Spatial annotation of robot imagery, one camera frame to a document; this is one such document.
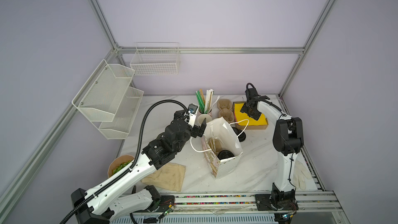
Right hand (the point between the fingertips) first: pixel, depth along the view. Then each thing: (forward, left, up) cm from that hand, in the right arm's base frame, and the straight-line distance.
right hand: (244, 112), depth 101 cm
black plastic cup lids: (-15, +3, -5) cm, 17 cm away
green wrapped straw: (+3, +29, +6) cm, 30 cm away
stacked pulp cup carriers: (+12, +11, -7) cm, 17 cm away
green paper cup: (-32, +17, +7) cm, 36 cm away
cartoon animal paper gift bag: (-23, +16, -5) cm, 28 cm away
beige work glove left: (-38, +46, -6) cm, 60 cm away
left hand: (-21, +32, +25) cm, 45 cm away
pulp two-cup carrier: (-20, +19, -5) cm, 28 cm away
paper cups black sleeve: (-5, +29, +5) cm, 30 cm away
